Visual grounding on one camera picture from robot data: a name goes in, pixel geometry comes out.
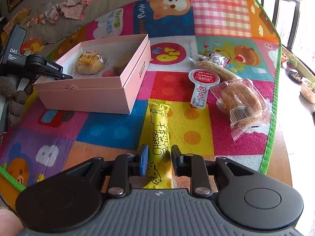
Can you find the yellow cheese stick packet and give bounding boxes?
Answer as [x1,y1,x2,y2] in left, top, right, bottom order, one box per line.
[146,99,173,189]

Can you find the small bread yellow packet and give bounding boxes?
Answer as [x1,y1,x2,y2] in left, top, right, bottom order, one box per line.
[74,51,110,75]

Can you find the pink cardboard box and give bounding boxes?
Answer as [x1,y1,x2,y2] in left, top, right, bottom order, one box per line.
[34,34,151,114]

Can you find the red white lollipop shaped packet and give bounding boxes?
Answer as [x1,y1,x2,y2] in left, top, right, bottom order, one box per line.
[188,69,221,109]

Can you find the sesame bar clear wrapper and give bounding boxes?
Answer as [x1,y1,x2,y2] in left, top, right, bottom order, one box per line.
[188,57,241,81]

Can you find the operator thumb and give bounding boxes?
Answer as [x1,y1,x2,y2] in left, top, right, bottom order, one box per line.
[0,207,23,236]

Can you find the orange yellow plush toy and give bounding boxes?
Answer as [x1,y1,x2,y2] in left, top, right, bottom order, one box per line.
[20,37,44,56]

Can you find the pink sausage snack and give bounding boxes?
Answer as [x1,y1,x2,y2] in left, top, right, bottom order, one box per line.
[102,70,116,77]

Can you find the pink crumpled cloth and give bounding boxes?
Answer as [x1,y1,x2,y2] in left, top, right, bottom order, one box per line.
[24,0,98,28]

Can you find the wrapped brown bread loaf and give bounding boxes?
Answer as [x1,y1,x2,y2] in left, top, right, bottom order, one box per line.
[210,78,274,140]

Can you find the silver snack wrapper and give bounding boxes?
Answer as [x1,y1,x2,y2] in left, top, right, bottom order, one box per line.
[198,49,230,68]

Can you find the colourful cartoon play mat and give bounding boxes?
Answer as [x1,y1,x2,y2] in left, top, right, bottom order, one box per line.
[1,0,281,207]

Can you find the potted plants on sill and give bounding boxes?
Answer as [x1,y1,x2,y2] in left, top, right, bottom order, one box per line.
[281,48,314,104]

